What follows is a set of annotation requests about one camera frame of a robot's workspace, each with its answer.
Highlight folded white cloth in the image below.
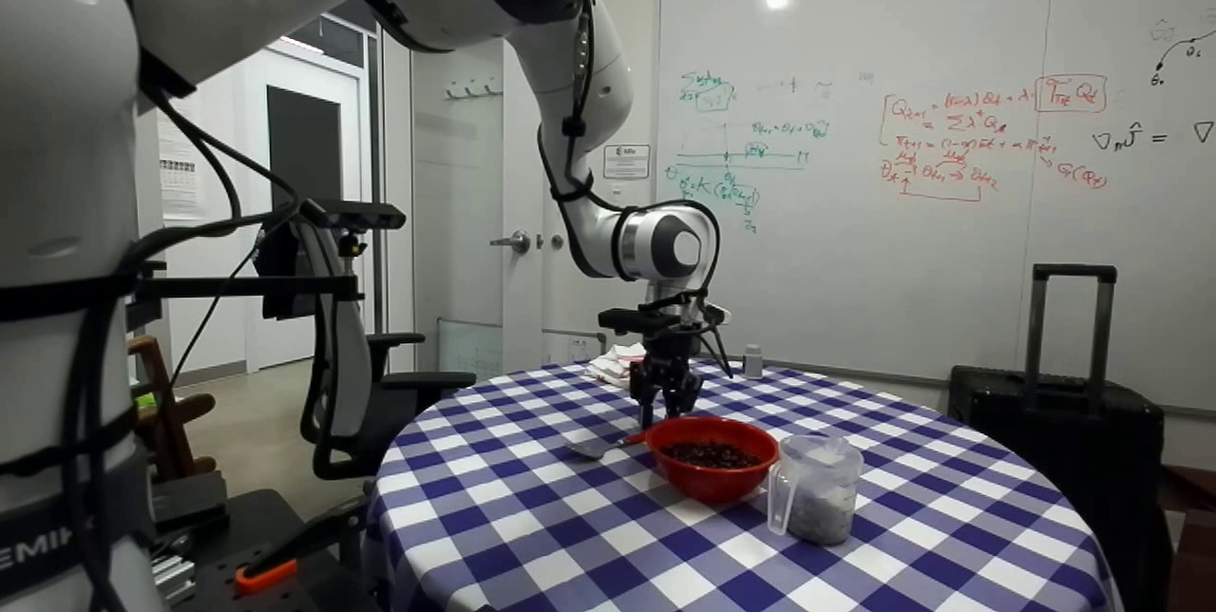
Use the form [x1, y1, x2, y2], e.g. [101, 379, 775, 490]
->
[583, 342, 649, 391]

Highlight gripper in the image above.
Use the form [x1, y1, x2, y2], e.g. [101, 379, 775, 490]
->
[629, 324, 705, 430]

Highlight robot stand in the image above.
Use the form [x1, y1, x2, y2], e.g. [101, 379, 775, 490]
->
[150, 469, 383, 612]

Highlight black suitcase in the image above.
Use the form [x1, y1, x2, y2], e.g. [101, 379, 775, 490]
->
[947, 263, 1169, 612]

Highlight wooden stool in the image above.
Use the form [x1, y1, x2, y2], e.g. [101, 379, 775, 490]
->
[127, 335, 219, 483]

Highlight grey grains in jug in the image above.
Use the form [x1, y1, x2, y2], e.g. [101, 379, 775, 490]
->
[787, 490, 857, 546]

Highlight whiteboard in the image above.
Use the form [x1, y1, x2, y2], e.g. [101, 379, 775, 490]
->
[655, 0, 1216, 415]

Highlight heap of dark beans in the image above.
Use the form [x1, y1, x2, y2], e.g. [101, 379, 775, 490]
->
[660, 441, 764, 470]

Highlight red bowl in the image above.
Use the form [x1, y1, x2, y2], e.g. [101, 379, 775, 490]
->
[644, 415, 781, 505]

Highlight wall sign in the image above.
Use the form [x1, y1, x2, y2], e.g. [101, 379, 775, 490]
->
[602, 143, 653, 182]

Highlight clear plastic measuring jug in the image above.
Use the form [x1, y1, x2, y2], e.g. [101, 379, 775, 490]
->
[766, 433, 865, 547]

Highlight camera on mount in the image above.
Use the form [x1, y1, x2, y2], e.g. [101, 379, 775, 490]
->
[133, 199, 409, 323]

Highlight white door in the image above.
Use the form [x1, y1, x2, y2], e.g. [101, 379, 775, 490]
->
[501, 40, 658, 377]

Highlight wall calendar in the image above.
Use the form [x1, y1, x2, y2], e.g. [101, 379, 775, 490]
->
[156, 111, 206, 221]

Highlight black office chair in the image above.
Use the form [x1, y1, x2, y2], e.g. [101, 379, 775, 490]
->
[298, 213, 478, 482]

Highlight blue white checkered tablecloth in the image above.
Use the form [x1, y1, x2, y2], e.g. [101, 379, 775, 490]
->
[361, 358, 1124, 612]

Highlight spoon with orange handle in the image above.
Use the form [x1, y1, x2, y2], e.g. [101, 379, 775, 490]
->
[566, 430, 653, 461]

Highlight black clamp with orange handle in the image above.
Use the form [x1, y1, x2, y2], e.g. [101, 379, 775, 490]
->
[234, 496, 373, 596]

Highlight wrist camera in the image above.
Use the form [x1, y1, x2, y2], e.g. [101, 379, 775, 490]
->
[598, 305, 731, 333]

